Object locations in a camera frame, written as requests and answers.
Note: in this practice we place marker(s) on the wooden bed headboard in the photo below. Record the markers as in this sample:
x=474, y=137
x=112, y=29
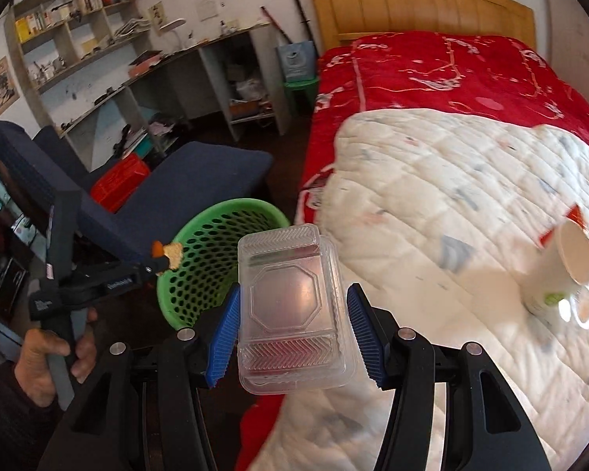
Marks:
x=422, y=5

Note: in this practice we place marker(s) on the orange snack wrapper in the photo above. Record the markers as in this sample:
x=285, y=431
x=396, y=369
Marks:
x=576, y=216

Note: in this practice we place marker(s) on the white desk lamp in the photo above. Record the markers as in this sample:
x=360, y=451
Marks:
x=174, y=24

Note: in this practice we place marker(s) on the brown wooden stick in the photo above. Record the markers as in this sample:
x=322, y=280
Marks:
x=275, y=24

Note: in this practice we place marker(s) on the green plastic stool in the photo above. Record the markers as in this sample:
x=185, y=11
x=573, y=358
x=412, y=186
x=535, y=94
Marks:
x=299, y=91

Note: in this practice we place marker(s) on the blue gift bag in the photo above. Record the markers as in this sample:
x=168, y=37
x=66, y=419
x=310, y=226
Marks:
x=297, y=61

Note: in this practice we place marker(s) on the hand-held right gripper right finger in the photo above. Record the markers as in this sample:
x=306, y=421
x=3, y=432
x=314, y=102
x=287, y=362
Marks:
x=368, y=343

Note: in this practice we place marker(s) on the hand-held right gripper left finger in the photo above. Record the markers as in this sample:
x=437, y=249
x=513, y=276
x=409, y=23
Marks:
x=221, y=343

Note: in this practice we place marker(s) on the white paper cup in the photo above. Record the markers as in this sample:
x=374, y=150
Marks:
x=549, y=274

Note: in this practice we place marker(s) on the clear plastic clamshell container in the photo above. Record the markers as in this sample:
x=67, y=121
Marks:
x=284, y=299

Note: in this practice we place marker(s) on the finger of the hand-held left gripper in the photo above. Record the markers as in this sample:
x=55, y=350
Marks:
x=149, y=267

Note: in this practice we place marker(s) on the white quilted blanket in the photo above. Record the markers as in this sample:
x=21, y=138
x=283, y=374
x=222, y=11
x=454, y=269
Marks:
x=422, y=196

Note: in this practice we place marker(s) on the person's left hand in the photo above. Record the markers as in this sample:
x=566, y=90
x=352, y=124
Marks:
x=34, y=358

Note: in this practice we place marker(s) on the wooden bookshelf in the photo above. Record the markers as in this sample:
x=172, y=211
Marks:
x=68, y=24

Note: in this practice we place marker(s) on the person's left forearm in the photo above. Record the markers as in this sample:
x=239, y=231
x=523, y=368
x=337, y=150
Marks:
x=10, y=427

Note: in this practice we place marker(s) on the white desk with shelves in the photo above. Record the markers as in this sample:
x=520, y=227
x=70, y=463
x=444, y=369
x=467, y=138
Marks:
x=216, y=59

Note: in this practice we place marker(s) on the brown bread piece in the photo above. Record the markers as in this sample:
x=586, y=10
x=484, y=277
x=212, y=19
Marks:
x=173, y=255

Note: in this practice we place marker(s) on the small wall picture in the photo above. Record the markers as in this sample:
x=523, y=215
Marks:
x=157, y=17

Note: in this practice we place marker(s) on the black toy sword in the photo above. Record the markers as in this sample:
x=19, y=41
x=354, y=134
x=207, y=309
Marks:
x=304, y=17

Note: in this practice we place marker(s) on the green mesh wastebasket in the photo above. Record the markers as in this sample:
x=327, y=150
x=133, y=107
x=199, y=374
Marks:
x=201, y=255

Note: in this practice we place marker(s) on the small white yogurt cup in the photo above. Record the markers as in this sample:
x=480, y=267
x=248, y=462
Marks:
x=584, y=309

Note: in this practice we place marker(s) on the red plastic box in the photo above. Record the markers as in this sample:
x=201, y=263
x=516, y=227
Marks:
x=120, y=181

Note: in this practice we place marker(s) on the navy blue chair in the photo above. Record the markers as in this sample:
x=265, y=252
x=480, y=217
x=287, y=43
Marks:
x=186, y=171

